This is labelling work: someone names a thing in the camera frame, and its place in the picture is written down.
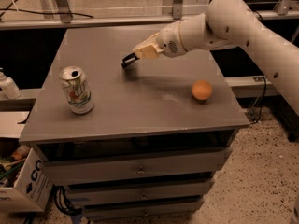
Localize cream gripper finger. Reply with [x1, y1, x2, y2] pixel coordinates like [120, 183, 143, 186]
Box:
[133, 33, 164, 59]

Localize orange fruit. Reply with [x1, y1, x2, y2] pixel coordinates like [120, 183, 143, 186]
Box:
[192, 80, 213, 101]

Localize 7up soda can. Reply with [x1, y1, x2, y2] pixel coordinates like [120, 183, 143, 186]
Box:
[59, 66, 94, 115]

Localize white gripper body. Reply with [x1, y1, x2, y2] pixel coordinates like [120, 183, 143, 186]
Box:
[156, 23, 187, 58]

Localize metal frame rail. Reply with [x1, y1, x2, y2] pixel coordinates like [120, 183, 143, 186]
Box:
[0, 0, 299, 32]

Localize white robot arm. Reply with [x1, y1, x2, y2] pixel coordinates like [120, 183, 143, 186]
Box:
[149, 0, 299, 224]

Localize white plastic bottle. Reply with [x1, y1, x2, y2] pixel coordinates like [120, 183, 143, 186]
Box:
[0, 68, 21, 99]

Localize grey drawer cabinet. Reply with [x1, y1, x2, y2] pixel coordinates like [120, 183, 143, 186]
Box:
[21, 26, 248, 221]

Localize blue rxbar blueberry wrapper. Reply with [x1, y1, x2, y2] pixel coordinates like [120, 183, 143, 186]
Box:
[121, 53, 138, 68]

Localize white cardboard box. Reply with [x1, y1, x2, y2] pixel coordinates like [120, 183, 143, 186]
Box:
[0, 149, 53, 212]

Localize black cable bundle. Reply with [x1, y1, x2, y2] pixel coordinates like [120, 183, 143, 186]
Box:
[52, 185, 83, 217]

